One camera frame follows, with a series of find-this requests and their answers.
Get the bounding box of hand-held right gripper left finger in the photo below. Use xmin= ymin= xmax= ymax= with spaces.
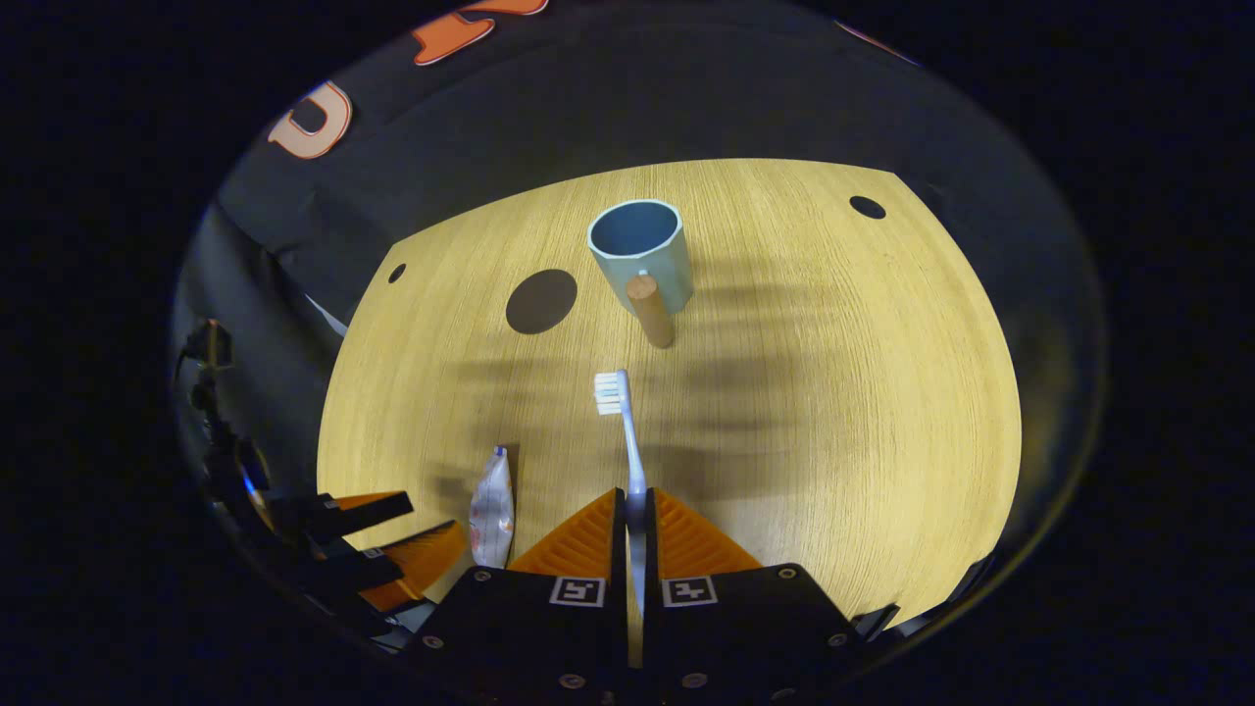
xmin=407 ymin=487 xmax=628 ymax=689

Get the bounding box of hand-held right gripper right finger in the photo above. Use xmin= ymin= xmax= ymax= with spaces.
xmin=644 ymin=487 xmax=864 ymax=692

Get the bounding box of dark brown round coaster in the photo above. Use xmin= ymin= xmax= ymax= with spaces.
xmin=506 ymin=269 xmax=578 ymax=335

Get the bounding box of pale blue toothbrush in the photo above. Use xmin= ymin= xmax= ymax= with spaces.
xmin=593 ymin=370 xmax=650 ymax=614

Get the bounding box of white toothpaste tube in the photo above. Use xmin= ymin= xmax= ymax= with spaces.
xmin=470 ymin=446 xmax=516 ymax=570

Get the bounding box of light blue cup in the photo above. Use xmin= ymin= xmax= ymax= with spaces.
xmin=587 ymin=199 xmax=695 ymax=349

